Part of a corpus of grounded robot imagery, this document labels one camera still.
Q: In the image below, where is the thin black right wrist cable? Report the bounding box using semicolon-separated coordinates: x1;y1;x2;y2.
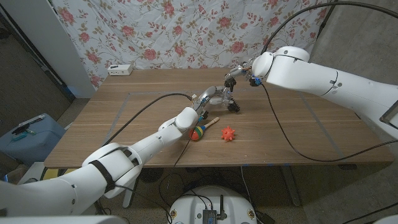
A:
261;83;398;162

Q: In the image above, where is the white power strip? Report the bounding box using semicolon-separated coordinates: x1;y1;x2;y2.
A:
107;64;134;77

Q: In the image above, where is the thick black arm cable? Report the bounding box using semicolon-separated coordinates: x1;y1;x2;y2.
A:
260;1;398;55
102;92;193;147

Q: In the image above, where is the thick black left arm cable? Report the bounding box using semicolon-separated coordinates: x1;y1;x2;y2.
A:
102;92;193;147

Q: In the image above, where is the thin black left wrist cable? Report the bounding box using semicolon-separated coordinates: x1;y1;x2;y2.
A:
158;119;203;224

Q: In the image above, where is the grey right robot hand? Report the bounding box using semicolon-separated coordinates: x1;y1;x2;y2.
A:
224;58;259;82

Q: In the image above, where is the black backdrop stand pole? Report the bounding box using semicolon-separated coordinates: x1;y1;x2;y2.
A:
316;4;336;40

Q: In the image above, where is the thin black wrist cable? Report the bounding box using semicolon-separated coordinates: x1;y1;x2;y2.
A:
261;83;398;162
158;119;203;224

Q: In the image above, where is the black round floor base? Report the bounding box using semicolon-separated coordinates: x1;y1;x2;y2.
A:
138;167;165;184

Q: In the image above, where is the white table leg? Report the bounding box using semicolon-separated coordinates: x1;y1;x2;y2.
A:
122;179;140;208

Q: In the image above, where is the red spiky ball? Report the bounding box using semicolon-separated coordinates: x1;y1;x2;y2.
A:
221;126;236;142

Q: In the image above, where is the grey computer box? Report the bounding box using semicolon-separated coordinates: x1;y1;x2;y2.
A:
202;208;218;224

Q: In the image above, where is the grey table leg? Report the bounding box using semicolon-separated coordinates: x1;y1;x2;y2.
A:
279;166;302;208

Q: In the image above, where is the black antenna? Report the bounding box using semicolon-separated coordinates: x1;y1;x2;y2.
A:
217;195;228;220

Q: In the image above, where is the white wall panel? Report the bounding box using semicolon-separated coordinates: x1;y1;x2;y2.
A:
0;0;96;99

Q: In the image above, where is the black tool with grey handle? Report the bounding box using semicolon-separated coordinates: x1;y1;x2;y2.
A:
11;114;46;141

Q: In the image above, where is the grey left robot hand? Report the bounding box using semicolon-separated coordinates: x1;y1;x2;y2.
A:
192;85;234;121

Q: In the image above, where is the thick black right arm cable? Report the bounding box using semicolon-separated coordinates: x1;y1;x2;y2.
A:
260;1;398;55

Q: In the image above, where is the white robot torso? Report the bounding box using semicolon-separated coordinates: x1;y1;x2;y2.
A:
167;185;258;224

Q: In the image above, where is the colourful wooden maraca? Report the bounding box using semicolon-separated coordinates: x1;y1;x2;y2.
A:
189;117;220;141

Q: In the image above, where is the blue storage case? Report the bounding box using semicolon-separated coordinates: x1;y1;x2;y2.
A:
0;113;67;167

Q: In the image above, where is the floral backdrop cloth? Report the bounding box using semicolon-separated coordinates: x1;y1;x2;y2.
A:
51;0;332;90

